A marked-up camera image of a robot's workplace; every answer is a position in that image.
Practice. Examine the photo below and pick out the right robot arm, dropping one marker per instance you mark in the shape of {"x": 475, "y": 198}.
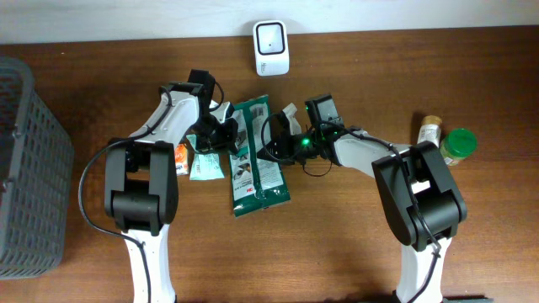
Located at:
{"x": 420, "y": 199}

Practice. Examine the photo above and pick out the grey plastic mesh basket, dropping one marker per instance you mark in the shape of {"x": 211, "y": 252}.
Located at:
{"x": 36, "y": 169}

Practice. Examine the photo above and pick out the small orange box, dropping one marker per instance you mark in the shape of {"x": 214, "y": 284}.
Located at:
{"x": 181, "y": 158}

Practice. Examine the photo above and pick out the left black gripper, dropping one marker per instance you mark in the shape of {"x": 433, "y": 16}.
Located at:
{"x": 225, "y": 141}

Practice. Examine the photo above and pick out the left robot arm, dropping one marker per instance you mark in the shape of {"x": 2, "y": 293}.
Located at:
{"x": 141, "y": 191}

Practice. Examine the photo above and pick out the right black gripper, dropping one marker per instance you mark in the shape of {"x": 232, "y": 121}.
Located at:
{"x": 288, "y": 147}

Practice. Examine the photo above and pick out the white tube with gold cap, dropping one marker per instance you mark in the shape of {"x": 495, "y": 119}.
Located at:
{"x": 430, "y": 130}

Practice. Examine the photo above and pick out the green 3M package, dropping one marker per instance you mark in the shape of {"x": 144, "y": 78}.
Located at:
{"x": 257, "y": 184}

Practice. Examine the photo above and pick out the green lidded jar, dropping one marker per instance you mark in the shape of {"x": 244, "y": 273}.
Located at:
{"x": 457, "y": 146}

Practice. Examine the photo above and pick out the mint green packet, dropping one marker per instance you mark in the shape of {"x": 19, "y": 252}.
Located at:
{"x": 205, "y": 166}

